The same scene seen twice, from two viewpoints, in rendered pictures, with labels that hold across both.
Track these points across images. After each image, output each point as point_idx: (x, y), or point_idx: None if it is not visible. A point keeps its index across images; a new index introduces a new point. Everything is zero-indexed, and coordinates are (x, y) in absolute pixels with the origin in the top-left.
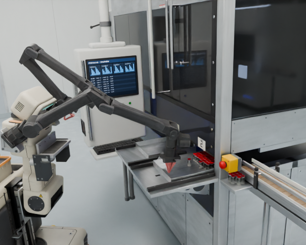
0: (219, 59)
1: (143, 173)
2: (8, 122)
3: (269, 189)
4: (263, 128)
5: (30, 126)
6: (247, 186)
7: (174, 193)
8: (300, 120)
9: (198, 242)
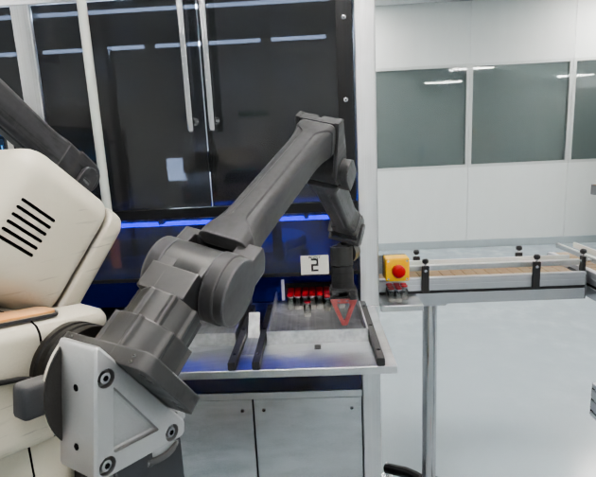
0: (366, 90)
1: (291, 359)
2: None
3: (454, 279)
4: None
5: (249, 265)
6: (415, 296)
7: (197, 430)
8: None
9: (313, 472)
